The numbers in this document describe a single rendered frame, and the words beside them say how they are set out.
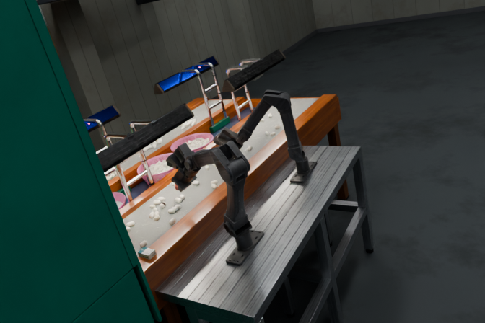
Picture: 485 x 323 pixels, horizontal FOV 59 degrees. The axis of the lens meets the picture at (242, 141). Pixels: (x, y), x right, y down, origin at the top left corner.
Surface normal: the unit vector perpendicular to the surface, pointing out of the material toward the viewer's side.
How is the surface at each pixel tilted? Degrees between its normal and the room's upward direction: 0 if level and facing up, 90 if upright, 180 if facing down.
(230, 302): 0
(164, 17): 90
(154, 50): 90
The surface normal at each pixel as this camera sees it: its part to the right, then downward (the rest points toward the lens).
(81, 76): 0.84, 0.01
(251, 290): -0.22, -0.90
